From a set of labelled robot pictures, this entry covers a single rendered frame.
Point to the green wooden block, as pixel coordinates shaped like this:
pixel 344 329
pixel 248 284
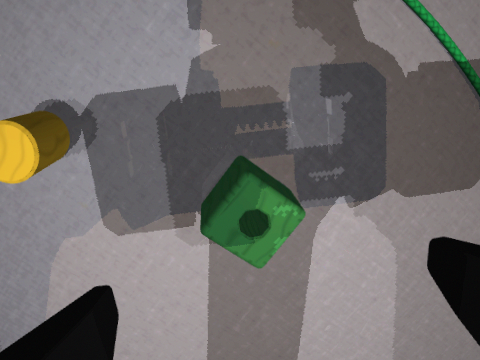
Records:
pixel 249 213

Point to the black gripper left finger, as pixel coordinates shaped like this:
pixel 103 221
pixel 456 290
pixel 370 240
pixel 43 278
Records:
pixel 85 330

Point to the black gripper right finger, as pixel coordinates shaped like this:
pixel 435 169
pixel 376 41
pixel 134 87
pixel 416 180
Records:
pixel 455 267

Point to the yellow wooden cylinder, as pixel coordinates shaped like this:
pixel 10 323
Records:
pixel 30 143

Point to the thin wooden stick with green cord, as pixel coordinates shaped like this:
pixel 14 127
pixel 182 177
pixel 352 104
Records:
pixel 448 43

